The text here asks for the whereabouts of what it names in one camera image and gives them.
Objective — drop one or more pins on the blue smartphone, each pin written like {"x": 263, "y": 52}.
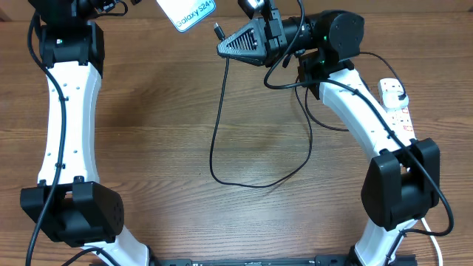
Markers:
{"x": 184, "y": 14}

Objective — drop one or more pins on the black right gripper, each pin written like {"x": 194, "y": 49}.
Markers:
{"x": 265, "y": 41}

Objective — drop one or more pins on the white power strip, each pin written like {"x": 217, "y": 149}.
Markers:
{"x": 401, "y": 114}

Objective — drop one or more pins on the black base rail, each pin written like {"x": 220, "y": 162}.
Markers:
{"x": 258, "y": 262}

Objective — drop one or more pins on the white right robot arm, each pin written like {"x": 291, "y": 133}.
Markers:
{"x": 403, "y": 179}

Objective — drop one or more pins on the white charger adapter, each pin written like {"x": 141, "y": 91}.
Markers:
{"x": 391, "y": 102}

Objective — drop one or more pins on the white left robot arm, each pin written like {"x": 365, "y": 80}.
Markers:
{"x": 68, "y": 203}

